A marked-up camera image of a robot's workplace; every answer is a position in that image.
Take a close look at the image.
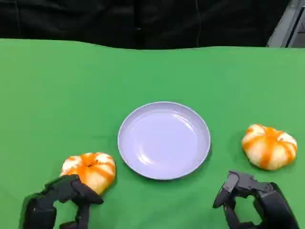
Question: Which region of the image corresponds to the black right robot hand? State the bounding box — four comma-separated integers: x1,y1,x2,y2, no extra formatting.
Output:
213,170,300,229

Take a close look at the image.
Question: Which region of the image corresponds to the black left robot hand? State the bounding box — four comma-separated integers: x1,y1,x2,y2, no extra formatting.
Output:
22,174,105,229

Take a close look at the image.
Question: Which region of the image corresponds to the orange and white bread roll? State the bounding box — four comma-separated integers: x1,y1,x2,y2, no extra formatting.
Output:
60,152,117,197
241,123,298,171

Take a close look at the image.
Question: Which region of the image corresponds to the black drape cloth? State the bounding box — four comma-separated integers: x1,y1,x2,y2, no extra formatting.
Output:
0,0,293,50

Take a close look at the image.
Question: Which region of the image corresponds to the grey metal frame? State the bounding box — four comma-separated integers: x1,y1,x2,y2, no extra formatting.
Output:
266,0,305,48

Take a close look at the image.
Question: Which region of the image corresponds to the lilac plate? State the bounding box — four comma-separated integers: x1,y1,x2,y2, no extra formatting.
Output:
117,101,212,181

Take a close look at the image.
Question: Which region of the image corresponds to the green table cloth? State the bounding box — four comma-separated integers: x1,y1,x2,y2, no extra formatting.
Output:
0,38,305,229

